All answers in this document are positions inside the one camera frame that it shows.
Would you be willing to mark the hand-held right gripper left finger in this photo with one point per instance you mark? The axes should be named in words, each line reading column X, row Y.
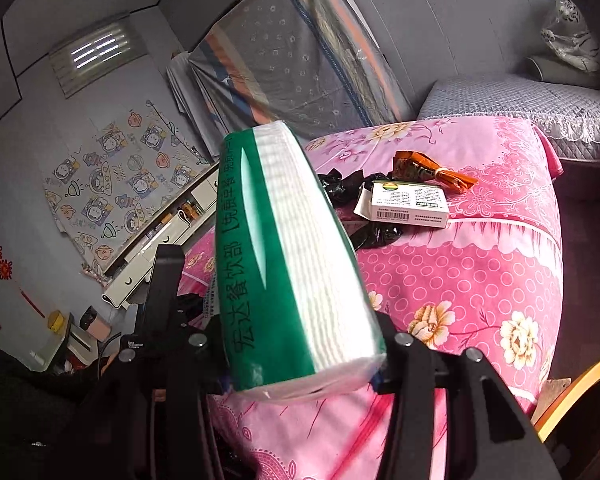
column 200, row 370

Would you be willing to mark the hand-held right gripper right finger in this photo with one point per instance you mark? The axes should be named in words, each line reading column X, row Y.
column 395, row 370

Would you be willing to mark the green white tissue pack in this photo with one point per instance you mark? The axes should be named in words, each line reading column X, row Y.
column 290, row 260

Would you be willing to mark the black plastic bag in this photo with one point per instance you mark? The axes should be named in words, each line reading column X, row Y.
column 342, row 185

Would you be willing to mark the orange snack wrapper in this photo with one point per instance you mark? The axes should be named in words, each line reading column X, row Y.
column 420, row 167

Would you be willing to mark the white cabinet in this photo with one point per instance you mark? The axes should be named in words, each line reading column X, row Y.
column 155, row 240

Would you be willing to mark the pink floral blanket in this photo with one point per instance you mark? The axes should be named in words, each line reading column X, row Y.
column 470, row 270

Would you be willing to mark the white medicine box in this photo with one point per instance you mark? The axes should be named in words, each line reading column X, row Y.
column 410, row 205

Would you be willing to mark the dark cloth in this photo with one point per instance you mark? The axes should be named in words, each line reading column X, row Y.
column 25, row 410

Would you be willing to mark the yellow rimmed container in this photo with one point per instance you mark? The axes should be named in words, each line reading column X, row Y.
column 575, row 390

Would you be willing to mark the stack of white sheets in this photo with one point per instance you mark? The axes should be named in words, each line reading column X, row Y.
column 187, row 95

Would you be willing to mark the small window with blinds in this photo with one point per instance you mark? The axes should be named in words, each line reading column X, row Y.
column 97, row 52

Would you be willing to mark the striped floral bed sheet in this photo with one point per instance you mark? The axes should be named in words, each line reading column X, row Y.
column 300, row 60

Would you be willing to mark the grey quilted bed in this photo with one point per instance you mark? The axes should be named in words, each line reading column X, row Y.
column 520, row 102

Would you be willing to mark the grey pillow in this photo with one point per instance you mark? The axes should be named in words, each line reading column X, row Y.
column 555, row 71

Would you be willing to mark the plush tiger in plastic bag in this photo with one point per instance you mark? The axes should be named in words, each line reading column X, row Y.
column 570, row 35

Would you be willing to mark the cartoon printed wall cloth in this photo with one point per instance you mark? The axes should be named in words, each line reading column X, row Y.
column 120, row 180

